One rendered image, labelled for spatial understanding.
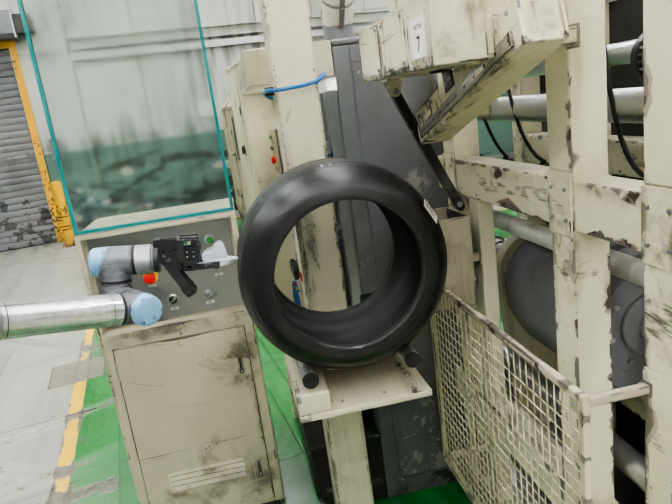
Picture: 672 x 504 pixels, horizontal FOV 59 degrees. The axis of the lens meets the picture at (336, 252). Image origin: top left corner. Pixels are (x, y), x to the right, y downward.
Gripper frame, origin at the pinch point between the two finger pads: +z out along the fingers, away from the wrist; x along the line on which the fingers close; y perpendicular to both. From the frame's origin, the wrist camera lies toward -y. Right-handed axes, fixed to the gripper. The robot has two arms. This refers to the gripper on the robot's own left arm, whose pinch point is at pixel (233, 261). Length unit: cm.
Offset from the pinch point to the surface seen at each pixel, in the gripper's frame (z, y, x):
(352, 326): 34.4, -26.4, 13.8
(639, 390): 76, -17, -59
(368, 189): 33.8, 18.7, -11.3
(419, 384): 49, -37, -7
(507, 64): 56, 46, -38
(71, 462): -88, -134, 137
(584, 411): 63, -19, -61
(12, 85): -310, 85, 855
